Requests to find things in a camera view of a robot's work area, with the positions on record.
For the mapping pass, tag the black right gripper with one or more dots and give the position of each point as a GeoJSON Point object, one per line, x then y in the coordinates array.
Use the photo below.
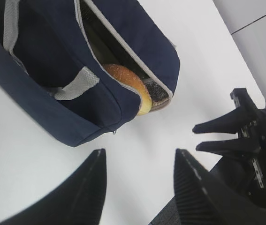
{"type": "Point", "coordinates": [243, 163]}

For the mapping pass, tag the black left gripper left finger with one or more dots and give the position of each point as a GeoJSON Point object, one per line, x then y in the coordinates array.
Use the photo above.
{"type": "Point", "coordinates": [78, 200]}

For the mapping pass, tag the sugared brown bread roll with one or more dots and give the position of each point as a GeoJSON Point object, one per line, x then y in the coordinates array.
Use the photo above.
{"type": "Point", "coordinates": [127, 77]}

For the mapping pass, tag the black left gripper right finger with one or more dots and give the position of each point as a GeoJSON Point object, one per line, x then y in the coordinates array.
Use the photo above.
{"type": "Point", "coordinates": [201, 199]}

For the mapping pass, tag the navy insulated lunch bag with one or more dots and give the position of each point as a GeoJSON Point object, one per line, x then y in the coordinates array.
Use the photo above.
{"type": "Point", "coordinates": [51, 63]}

